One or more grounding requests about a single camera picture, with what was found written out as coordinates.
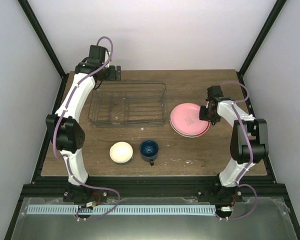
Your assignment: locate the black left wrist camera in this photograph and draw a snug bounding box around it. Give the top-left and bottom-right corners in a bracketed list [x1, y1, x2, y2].
[87, 45, 108, 65]

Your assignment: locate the pink plastic bear plate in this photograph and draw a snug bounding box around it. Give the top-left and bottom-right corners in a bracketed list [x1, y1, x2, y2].
[169, 103, 210, 135]

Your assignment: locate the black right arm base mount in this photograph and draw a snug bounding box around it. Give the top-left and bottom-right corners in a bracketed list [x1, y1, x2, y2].
[195, 179, 243, 205]

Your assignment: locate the dark blue mug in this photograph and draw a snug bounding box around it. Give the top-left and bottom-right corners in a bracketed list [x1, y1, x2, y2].
[139, 140, 159, 166]

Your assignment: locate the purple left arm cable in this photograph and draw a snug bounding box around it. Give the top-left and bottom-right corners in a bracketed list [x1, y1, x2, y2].
[51, 36, 122, 222]

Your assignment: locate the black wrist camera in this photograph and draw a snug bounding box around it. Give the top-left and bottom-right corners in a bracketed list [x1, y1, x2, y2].
[206, 85, 224, 101]
[87, 45, 108, 65]

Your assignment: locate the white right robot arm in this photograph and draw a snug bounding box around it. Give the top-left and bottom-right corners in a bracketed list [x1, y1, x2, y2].
[199, 97, 269, 202]

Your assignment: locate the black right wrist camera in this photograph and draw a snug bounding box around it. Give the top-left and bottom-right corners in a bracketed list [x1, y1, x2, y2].
[206, 85, 224, 101]

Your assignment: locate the grey wire dish rack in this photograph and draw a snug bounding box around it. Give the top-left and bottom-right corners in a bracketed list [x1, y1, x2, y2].
[87, 82, 168, 128]

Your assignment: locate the light blue slotted cable duct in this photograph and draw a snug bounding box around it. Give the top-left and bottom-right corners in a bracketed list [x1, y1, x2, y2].
[26, 204, 216, 216]

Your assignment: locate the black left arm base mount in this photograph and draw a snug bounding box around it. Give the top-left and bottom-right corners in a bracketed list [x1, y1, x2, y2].
[63, 183, 108, 204]

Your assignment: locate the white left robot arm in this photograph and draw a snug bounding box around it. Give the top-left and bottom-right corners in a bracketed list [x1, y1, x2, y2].
[45, 65, 122, 202]

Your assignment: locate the black aluminium enclosure frame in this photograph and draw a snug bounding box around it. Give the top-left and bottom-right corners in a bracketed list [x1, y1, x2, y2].
[5, 0, 300, 240]

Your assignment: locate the cream upturned bowl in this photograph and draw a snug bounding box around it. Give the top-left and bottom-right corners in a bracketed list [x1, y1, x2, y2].
[109, 141, 134, 164]

